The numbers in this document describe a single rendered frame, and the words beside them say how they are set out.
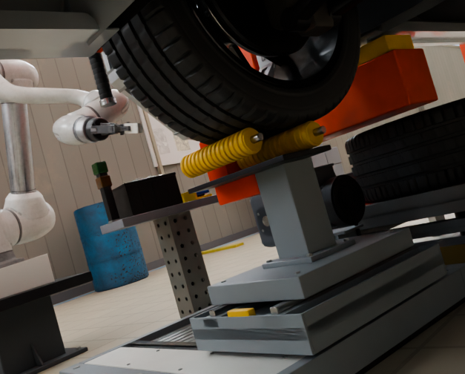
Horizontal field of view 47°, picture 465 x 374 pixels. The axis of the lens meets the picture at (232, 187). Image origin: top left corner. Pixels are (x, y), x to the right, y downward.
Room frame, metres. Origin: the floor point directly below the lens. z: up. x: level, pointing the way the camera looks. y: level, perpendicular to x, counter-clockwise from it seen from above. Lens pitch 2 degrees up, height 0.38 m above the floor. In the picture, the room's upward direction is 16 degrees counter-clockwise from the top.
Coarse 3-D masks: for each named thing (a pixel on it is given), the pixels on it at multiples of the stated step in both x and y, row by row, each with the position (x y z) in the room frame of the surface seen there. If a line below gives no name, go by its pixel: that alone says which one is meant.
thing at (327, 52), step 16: (192, 0) 1.02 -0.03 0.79; (208, 16) 1.26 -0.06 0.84; (208, 32) 1.03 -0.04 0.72; (336, 32) 1.31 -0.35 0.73; (224, 48) 1.05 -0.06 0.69; (304, 48) 1.39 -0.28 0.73; (320, 48) 1.33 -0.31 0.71; (336, 48) 1.28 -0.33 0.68; (240, 64) 1.07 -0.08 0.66; (288, 64) 1.43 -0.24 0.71; (304, 64) 1.36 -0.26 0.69; (320, 64) 1.28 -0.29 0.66; (272, 80) 1.12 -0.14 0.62; (288, 80) 1.16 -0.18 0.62; (304, 80) 1.19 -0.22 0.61
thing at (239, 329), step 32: (416, 256) 1.22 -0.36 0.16; (352, 288) 1.06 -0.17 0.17; (384, 288) 1.12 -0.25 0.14; (416, 288) 1.19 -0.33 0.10; (192, 320) 1.22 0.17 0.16; (224, 320) 1.13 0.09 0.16; (256, 320) 1.06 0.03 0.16; (288, 320) 0.99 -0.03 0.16; (320, 320) 0.99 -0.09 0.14; (352, 320) 1.04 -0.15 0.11; (256, 352) 1.08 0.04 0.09; (288, 352) 1.01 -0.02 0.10
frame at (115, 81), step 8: (104, 56) 1.23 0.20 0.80; (264, 64) 1.54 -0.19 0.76; (272, 64) 1.51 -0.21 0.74; (112, 72) 1.22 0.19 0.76; (264, 72) 1.54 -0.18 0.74; (272, 72) 1.50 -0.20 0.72; (112, 80) 1.23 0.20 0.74; (120, 80) 1.21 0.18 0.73; (120, 88) 1.24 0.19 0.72; (128, 96) 1.25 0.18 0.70; (136, 104) 1.27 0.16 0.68; (168, 128) 1.31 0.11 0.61; (184, 136) 1.32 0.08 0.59
